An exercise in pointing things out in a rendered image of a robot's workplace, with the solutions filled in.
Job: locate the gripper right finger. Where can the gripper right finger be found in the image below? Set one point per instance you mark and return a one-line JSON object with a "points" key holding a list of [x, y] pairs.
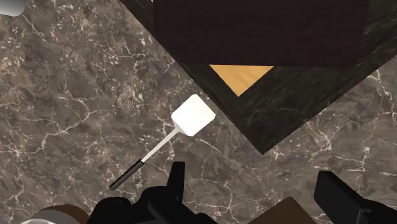
{"points": [[338, 198]]}

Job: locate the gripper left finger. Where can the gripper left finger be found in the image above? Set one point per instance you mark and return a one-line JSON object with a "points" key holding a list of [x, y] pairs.
{"points": [[161, 204]]}

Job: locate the brown box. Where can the brown box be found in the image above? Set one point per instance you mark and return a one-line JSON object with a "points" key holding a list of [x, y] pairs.
{"points": [[285, 212]]}

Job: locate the brown and grey round cup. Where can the brown and grey round cup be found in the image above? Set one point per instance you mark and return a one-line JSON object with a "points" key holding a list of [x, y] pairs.
{"points": [[65, 214]]}

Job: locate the white rounded object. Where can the white rounded object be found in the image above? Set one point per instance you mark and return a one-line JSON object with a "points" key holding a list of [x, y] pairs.
{"points": [[11, 6]]}

